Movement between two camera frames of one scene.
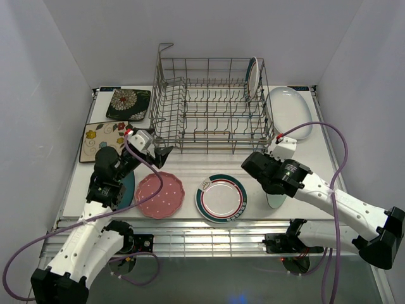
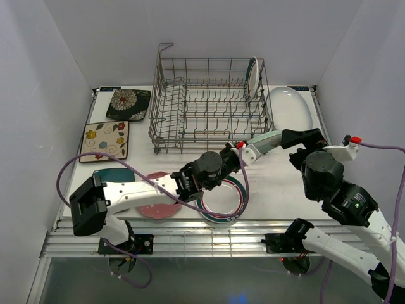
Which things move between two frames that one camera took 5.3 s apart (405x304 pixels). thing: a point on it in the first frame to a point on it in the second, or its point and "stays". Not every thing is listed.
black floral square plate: [129, 104] stays
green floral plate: [275, 201] to [267, 142]
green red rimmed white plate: [252, 80] stays
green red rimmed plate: [221, 198] stays
